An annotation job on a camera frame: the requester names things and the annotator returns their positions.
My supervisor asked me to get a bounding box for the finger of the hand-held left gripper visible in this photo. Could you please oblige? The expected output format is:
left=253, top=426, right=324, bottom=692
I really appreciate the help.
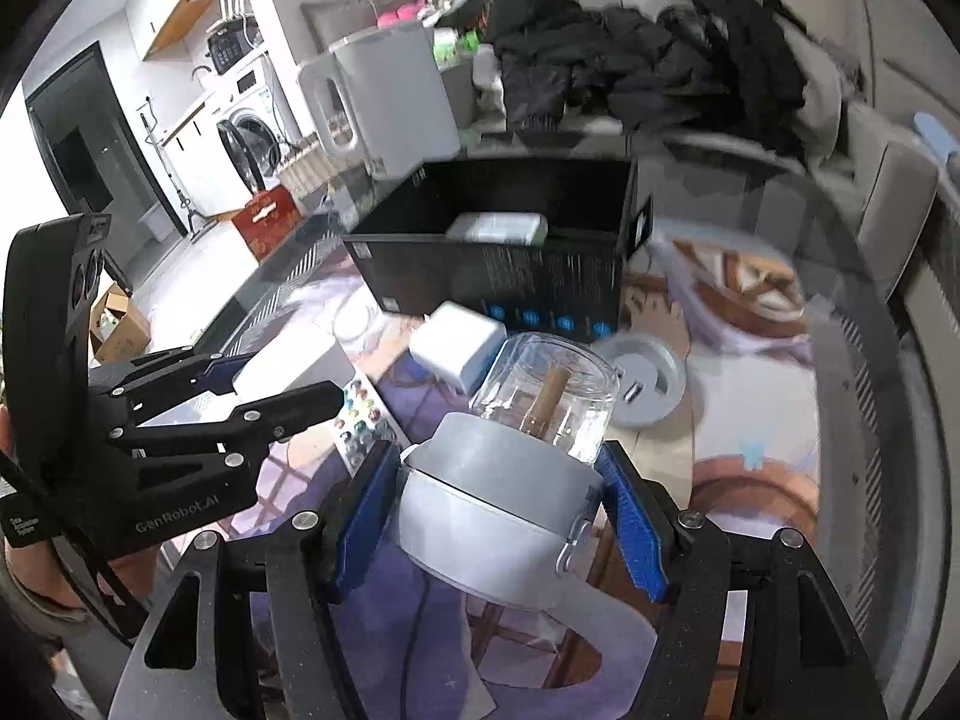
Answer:
left=111, top=381, right=346, bottom=470
left=88, top=349, right=250, bottom=425

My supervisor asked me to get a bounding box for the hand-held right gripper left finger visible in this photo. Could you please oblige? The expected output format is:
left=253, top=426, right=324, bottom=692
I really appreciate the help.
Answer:
left=112, top=439, right=402, bottom=720

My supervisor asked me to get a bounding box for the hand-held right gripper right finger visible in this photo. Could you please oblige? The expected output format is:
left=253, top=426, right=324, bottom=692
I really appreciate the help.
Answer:
left=596, top=439, right=890, bottom=720

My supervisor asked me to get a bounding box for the glass jar food chopper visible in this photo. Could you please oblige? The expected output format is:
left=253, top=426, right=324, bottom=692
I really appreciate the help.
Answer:
left=394, top=331, right=622, bottom=610

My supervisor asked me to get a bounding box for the black cardboard box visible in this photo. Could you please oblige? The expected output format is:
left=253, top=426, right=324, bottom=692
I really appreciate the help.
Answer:
left=341, top=157, right=655, bottom=344

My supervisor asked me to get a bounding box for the person's left hand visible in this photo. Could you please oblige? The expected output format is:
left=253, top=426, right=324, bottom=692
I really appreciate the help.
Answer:
left=0, top=409, right=87, bottom=620

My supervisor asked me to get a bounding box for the white flat box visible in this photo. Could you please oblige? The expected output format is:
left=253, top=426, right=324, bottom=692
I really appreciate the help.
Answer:
left=229, top=347, right=362, bottom=425

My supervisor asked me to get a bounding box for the brown cardboard box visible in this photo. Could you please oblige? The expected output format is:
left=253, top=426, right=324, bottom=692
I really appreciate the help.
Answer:
left=88, top=281, right=152, bottom=365

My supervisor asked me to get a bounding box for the remote with colourful buttons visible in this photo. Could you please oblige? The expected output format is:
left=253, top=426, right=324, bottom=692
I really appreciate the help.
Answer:
left=334, top=371, right=411, bottom=475

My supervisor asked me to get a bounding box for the grey round lid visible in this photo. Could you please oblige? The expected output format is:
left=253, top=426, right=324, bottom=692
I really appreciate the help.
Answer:
left=592, top=334, right=688, bottom=430

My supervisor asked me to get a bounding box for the red gift box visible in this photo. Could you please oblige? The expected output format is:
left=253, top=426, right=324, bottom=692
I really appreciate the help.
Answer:
left=231, top=186, right=305, bottom=263

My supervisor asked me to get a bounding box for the printed table mat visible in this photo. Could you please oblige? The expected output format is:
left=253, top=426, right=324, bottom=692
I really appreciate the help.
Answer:
left=247, top=229, right=826, bottom=720

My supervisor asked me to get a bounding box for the white power adapter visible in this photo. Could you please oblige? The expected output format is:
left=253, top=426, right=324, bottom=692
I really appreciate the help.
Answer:
left=409, top=301, right=509, bottom=395

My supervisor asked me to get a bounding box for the black door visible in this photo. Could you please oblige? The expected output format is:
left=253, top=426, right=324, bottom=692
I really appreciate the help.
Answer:
left=25, top=41, right=134, bottom=295

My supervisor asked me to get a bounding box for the metal floor stand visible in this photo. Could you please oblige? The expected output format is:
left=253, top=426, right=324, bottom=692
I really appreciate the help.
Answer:
left=137, top=94, right=205, bottom=242

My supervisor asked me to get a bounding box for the white ribbed heater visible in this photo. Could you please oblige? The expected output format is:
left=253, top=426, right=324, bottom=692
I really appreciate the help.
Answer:
left=279, top=133, right=332, bottom=197

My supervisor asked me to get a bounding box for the white washing machine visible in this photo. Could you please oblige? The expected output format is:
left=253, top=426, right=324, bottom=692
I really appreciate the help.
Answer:
left=160, top=52, right=295, bottom=220

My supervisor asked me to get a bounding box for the white flat device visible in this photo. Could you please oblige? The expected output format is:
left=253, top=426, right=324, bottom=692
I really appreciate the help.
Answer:
left=446, top=212, right=548, bottom=245

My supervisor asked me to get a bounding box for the black countertop appliance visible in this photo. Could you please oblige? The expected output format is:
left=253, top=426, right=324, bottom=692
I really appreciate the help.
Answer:
left=206, top=19, right=261, bottom=77

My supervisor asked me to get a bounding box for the white electric kettle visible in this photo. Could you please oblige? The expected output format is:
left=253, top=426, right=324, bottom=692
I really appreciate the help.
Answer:
left=298, top=19, right=463, bottom=182

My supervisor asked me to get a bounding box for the green container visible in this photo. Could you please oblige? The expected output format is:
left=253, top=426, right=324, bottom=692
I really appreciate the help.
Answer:
left=433, top=27, right=482, bottom=66

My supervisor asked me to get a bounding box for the grey sofa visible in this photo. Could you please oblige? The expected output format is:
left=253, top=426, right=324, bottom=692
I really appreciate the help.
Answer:
left=806, top=0, right=947, bottom=305

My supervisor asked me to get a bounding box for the pile of black clothes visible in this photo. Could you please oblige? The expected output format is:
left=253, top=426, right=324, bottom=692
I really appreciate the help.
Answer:
left=480, top=0, right=809, bottom=160

